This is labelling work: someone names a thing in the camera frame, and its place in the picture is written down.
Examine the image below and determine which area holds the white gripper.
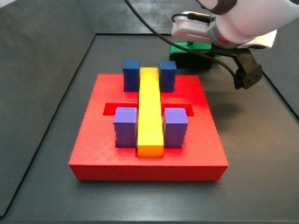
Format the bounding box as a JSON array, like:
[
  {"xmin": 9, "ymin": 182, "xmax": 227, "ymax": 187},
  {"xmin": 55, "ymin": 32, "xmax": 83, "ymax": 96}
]
[{"xmin": 172, "ymin": 11, "xmax": 276, "ymax": 49}]

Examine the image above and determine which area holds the green U-shaped block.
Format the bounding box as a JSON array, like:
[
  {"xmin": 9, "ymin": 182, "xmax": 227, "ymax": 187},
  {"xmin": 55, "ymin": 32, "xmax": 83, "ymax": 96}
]
[{"xmin": 170, "ymin": 41, "xmax": 214, "ymax": 55}]

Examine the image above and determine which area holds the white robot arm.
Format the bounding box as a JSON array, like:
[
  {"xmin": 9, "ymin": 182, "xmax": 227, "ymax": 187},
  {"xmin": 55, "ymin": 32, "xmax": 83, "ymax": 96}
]
[{"xmin": 172, "ymin": 0, "xmax": 299, "ymax": 49}]

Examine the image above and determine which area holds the black L-shaped fixture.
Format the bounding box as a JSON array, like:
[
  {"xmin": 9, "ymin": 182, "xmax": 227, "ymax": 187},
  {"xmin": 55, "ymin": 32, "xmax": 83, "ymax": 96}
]
[{"xmin": 170, "ymin": 52, "xmax": 212, "ymax": 69}]

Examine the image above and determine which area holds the red base board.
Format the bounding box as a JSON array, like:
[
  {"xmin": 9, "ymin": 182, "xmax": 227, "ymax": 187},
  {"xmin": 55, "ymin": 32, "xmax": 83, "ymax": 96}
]
[{"xmin": 70, "ymin": 74, "xmax": 228, "ymax": 181}]

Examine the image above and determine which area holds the dark blue right block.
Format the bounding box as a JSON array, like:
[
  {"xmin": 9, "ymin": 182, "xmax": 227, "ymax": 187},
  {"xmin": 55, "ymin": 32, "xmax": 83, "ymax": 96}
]
[{"xmin": 160, "ymin": 61, "xmax": 176, "ymax": 93}]

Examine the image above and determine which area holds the dark blue block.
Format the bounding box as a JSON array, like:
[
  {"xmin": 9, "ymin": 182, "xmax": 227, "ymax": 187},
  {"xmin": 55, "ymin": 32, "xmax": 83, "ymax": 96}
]
[
  {"xmin": 160, "ymin": 61, "xmax": 176, "ymax": 93},
  {"xmin": 123, "ymin": 60, "xmax": 140, "ymax": 92}
]

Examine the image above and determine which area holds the dark blue left block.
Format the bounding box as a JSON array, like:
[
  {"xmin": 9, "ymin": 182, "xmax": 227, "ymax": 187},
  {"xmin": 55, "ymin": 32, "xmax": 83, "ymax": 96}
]
[{"xmin": 123, "ymin": 60, "xmax": 140, "ymax": 92}]

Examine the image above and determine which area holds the purple right block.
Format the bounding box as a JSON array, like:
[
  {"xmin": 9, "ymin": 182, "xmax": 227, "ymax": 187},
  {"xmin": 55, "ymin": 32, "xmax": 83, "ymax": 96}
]
[{"xmin": 163, "ymin": 108, "xmax": 188, "ymax": 148}]

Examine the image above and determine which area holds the purple block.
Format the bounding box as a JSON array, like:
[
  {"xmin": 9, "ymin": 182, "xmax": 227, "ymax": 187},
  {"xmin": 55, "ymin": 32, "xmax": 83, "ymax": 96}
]
[
  {"xmin": 163, "ymin": 108, "xmax": 188, "ymax": 148},
  {"xmin": 114, "ymin": 107, "xmax": 136, "ymax": 148}
]

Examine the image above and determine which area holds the yellow long bar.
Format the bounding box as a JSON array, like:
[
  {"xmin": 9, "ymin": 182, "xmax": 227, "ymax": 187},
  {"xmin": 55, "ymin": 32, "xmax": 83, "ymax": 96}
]
[{"xmin": 136, "ymin": 67, "xmax": 164, "ymax": 158}]

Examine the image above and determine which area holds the purple left block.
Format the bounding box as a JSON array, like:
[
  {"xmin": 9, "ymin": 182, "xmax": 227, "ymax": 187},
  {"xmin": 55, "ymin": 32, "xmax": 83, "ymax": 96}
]
[{"xmin": 114, "ymin": 107, "xmax": 136, "ymax": 148}]

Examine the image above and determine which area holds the black cable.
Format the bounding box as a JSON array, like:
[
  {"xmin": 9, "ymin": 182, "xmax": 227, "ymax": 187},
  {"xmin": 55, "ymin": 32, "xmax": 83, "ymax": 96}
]
[{"xmin": 123, "ymin": 0, "xmax": 239, "ymax": 80}]

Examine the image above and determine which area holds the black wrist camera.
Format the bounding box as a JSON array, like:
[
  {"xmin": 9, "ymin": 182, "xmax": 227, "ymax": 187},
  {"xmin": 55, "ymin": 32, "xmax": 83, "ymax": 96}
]
[{"xmin": 212, "ymin": 46, "xmax": 263, "ymax": 89}]

